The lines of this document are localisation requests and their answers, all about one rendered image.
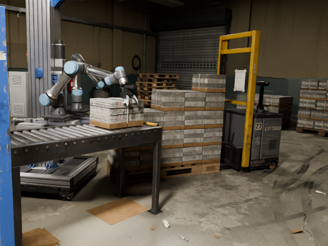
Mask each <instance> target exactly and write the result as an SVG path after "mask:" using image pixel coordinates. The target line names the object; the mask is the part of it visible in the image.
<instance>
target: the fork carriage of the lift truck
mask: <svg viewBox="0 0 328 246"><path fill-rule="evenodd" d="M221 146H222V148H221V155H220V158H221V159H220V162H222V163H227V164H229V165H230V167H232V168H234V169H239V167H240V155H241V147H238V146H235V145H233V144H230V143H227V142H224V141H222V144H221Z"/></svg>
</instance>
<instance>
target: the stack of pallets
mask: <svg viewBox="0 0 328 246"><path fill-rule="evenodd" d="M144 74H145V77H144ZM172 76H175V77H174V78H173V77H172ZM142 79H144V81H142ZM177 79H179V75H178V74H155V73H139V77H137V81H136V86H137V94H138V98H137V99H138V100H142V101H143V105H144V108H151V95H152V90H156V89H162V88H163V89H169V88H172V89H176V88H177V87H175V83H176V82H177ZM162 80H163V81H162ZM169 80H172V82H169ZM141 83H143V85H141ZM160 83H161V84H162V85H159V84H160ZM168 83H169V84H170V86H167V84H168ZM150 84H152V85H150ZM142 87H144V89H142ZM142 92H144V93H142ZM143 96H145V98H143Z"/></svg>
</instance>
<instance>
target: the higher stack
mask: <svg viewBox="0 0 328 246"><path fill-rule="evenodd" d="M225 80H226V75H213V74H193V78H192V81H193V82H192V87H195V88H206V89H225V88H226V82H225ZM224 102H225V93H223V92H205V106H204V107H224V104H225V103H224ZM204 111H205V112H204V114H205V115H204V120H205V123H204V125H210V124H223V111H222V110H204ZM221 140H222V128H220V127H219V128H204V136H203V142H204V143H207V142H220V141H221ZM221 148H222V146H221V145H220V144H218V145H205V146H202V160H208V159H218V158H220V155H221ZM201 165H202V171H201V174H204V173H212V172H220V162H210V163H201Z"/></svg>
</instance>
